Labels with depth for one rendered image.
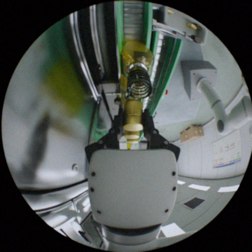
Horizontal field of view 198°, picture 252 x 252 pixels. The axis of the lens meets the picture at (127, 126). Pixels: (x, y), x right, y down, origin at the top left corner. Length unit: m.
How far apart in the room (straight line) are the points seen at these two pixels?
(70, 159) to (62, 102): 0.11
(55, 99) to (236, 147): 3.81
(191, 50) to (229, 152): 3.57
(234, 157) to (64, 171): 3.85
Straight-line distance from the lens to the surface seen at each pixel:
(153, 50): 0.26
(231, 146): 3.75
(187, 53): 0.56
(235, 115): 0.39
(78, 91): 0.21
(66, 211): 0.21
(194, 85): 0.54
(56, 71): 0.16
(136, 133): 0.18
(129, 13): 0.35
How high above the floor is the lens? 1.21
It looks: 22 degrees down
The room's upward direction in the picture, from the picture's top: 178 degrees counter-clockwise
